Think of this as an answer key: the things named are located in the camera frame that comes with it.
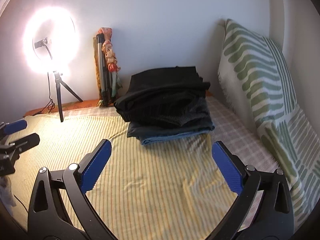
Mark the folded silver tripod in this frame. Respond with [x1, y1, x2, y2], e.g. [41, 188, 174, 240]
[96, 33, 111, 106]

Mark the green patterned white pillow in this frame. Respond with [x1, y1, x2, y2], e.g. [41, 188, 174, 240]
[218, 19, 319, 228]

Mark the black tripod stand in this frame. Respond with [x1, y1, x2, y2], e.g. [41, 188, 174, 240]
[47, 71, 84, 123]

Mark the stack of folded dark clothes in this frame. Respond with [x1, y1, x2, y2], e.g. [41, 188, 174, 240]
[114, 66, 215, 145]

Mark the striped yellow bed sheet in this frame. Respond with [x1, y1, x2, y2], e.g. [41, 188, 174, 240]
[9, 96, 278, 239]

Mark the bright ring light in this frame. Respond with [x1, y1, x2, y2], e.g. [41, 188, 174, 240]
[22, 6, 81, 76]

